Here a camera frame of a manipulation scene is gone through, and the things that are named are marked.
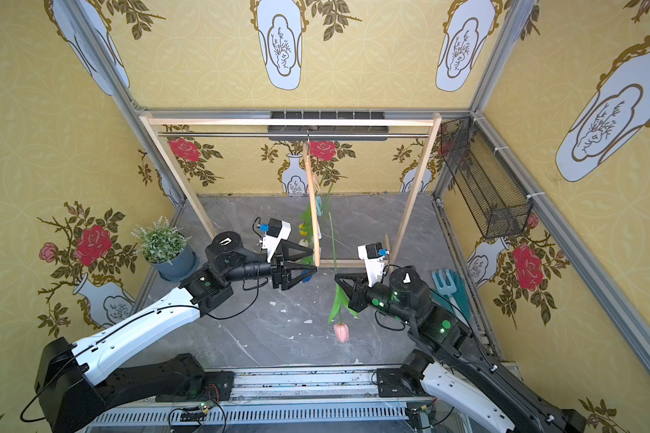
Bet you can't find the pink artificial tulip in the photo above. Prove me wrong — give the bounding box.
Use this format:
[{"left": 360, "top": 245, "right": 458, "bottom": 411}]
[{"left": 327, "top": 213, "right": 351, "bottom": 343}]

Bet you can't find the wooden arched clip hanger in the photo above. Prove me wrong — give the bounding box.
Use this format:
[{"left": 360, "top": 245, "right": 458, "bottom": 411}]
[{"left": 303, "top": 135, "right": 321, "bottom": 267}]

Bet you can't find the yellow artificial tulip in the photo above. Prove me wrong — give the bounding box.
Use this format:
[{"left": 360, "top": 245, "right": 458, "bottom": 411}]
[{"left": 299, "top": 207, "right": 313, "bottom": 238}]

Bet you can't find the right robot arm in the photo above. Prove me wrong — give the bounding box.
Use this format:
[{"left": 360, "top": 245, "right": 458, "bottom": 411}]
[{"left": 335, "top": 266, "right": 587, "bottom": 432}]

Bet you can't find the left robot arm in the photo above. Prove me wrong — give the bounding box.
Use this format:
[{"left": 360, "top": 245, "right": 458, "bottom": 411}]
[{"left": 34, "top": 231, "right": 317, "bottom": 432}]

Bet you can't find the wooden clothes rack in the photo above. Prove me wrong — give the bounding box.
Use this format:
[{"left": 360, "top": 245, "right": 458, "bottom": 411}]
[{"left": 138, "top": 113, "right": 443, "bottom": 270}]

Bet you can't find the teal garden fork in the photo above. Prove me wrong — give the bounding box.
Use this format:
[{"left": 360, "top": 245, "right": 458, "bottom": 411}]
[{"left": 432, "top": 269, "right": 460, "bottom": 308}]

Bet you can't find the potted green plant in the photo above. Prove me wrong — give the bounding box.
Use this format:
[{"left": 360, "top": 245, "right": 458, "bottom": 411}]
[{"left": 132, "top": 216, "right": 198, "bottom": 281}]

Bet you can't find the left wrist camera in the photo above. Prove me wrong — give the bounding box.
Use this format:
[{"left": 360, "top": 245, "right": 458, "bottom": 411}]
[{"left": 258, "top": 218, "right": 292, "bottom": 263}]

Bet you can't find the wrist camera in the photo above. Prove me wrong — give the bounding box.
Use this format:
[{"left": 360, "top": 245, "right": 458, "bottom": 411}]
[
  {"left": 357, "top": 243, "right": 389, "bottom": 287},
  {"left": 258, "top": 218, "right": 292, "bottom": 263}
]

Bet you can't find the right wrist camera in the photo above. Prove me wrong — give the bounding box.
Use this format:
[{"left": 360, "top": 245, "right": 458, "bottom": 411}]
[{"left": 357, "top": 243, "right": 389, "bottom": 287}]

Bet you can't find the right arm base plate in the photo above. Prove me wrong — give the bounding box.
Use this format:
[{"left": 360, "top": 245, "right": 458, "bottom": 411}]
[{"left": 374, "top": 366, "right": 427, "bottom": 398}]

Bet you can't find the aluminium rail base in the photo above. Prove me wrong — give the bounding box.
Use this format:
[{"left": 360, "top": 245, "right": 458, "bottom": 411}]
[{"left": 58, "top": 362, "right": 545, "bottom": 433}]

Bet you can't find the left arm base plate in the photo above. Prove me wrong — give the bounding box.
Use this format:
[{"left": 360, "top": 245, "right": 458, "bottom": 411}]
[{"left": 155, "top": 371, "right": 235, "bottom": 402}]

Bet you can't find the black wire mesh basket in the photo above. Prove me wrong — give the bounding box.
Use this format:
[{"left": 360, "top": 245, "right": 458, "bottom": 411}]
[{"left": 441, "top": 117, "right": 533, "bottom": 239}]

